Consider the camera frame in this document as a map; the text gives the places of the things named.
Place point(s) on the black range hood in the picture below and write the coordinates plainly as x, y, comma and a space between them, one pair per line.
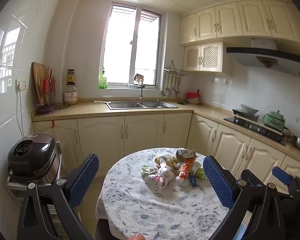
265, 55

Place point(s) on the white red print plastic bag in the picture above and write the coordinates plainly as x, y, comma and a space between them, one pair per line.
156, 180

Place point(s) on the green dish soap bottle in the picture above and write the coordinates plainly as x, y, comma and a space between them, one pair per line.
102, 81

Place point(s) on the cream kitchen cabinets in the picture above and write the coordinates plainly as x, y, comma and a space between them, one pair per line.
240, 20
100, 135

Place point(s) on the small blue wrapper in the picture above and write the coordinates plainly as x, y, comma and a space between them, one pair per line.
193, 180

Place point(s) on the black flat cooker plate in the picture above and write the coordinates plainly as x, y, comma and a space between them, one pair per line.
245, 116

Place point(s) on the white framed kitchen window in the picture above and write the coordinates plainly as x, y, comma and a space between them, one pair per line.
120, 50

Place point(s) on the stainless steel double sink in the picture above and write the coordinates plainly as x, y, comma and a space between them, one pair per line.
125, 104

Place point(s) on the metal wall utensil rack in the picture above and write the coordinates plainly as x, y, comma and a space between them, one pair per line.
176, 72

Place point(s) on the cream lattice door cabinet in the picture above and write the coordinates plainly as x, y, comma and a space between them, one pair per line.
207, 57

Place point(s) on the black gas stove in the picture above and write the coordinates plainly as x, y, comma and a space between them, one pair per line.
255, 128

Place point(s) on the green electric cooking pot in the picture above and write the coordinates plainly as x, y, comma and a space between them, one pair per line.
274, 121

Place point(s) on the pink cloth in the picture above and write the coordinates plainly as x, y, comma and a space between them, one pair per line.
138, 78

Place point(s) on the blue patterned white tablecloth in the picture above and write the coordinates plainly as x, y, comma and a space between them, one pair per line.
145, 210

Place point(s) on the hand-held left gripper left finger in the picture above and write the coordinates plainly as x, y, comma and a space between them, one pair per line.
85, 177

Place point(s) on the orange snack packet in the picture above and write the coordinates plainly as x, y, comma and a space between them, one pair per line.
186, 168

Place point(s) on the metal kitchen faucet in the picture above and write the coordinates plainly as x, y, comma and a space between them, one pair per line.
141, 93

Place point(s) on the white wall power outlet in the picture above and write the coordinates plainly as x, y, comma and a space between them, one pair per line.
21, 85

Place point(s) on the white ladle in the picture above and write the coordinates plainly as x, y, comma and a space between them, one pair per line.
102, 102

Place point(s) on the white yellow print bag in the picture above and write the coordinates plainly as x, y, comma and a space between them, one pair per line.
162, 158

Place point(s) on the cream lower kitchen cabinets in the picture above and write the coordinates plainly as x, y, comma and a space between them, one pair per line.
100, 135

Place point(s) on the red utensil holder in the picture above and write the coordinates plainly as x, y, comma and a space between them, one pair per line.
48, 87

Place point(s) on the wooden cutting board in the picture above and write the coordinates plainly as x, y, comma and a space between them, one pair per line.
37, 80

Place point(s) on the white double wall socket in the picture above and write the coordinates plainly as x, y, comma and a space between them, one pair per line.
222, 81

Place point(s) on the green white snack wrapper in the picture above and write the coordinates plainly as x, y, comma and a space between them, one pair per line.
147, 170

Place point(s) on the dark grey rice cooker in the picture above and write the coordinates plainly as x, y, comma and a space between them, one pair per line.
30, 152

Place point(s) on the light green wrapper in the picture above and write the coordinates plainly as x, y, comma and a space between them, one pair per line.
200, 173

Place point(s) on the metal storage rack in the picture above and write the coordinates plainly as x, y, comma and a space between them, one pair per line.
16, 186

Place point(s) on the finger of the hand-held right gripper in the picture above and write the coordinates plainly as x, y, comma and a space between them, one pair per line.
281, 175
252, 177

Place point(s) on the large clear storage jar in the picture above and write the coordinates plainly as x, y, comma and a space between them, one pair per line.
71, 95

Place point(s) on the cream upper kitchen cabinets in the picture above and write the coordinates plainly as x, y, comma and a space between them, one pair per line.
240, 20

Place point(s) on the clear bag of shells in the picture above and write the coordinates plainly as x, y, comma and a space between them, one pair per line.
173, 167

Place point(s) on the grey drink carton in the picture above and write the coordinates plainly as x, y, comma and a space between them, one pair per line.
185, 153

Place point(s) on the row of hanging kitchen utensils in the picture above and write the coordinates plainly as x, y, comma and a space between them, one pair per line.
168, 85

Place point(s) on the small yellow label jar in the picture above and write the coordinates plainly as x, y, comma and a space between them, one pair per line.
70, 76

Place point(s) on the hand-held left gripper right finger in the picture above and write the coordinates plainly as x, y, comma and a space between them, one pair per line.
218, 182

